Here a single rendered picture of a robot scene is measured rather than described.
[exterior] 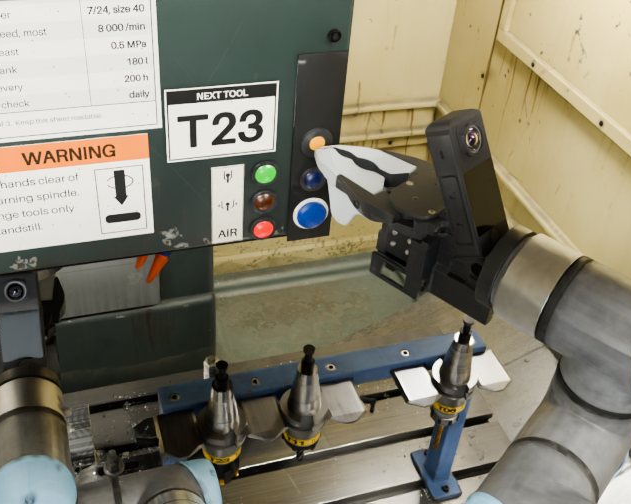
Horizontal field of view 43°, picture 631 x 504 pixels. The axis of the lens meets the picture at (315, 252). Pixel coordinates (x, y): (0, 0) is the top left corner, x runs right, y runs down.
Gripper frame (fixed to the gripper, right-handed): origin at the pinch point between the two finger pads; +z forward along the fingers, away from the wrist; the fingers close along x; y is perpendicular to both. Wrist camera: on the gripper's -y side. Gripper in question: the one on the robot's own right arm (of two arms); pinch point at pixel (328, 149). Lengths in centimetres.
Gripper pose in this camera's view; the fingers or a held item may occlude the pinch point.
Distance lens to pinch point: 73.3
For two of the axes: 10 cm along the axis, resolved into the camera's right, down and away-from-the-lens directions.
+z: -7.4, -4.6, 4.9
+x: 6.7, -4.3, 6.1
